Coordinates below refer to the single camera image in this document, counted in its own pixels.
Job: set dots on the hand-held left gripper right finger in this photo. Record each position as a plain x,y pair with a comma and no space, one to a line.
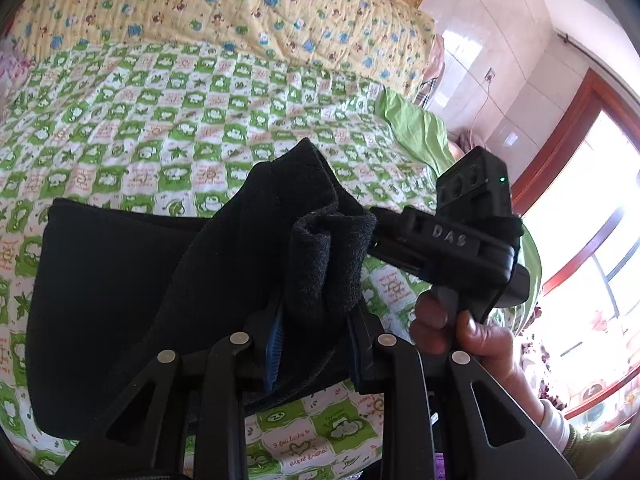
359,355

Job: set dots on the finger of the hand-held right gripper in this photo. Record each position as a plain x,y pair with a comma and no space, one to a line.
392,232

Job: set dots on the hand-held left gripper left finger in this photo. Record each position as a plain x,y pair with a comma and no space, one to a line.
272,347

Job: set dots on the black pants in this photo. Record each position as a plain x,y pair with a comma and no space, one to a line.
125,285

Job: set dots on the person's right forearm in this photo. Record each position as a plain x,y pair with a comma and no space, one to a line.
585,445

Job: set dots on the person's right hand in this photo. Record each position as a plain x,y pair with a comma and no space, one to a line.
480,350

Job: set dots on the plain green cloth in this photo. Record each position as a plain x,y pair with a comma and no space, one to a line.
415,125

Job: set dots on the pink plaid pillow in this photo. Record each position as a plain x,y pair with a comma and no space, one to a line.
432,80

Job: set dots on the curtain rod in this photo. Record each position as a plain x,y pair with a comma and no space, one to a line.
575,45

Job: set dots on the green frog-print bedsheet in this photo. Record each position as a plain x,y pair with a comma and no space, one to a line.
150,110

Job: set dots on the yellow printed quilt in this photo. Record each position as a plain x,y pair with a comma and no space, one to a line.
200,5

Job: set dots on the pink floral cloth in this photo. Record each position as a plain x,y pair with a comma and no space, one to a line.
10,65

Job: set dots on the red wooden window frame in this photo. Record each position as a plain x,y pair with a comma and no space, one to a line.
575,125

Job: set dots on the white wall socket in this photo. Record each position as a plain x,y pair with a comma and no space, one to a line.
490,75

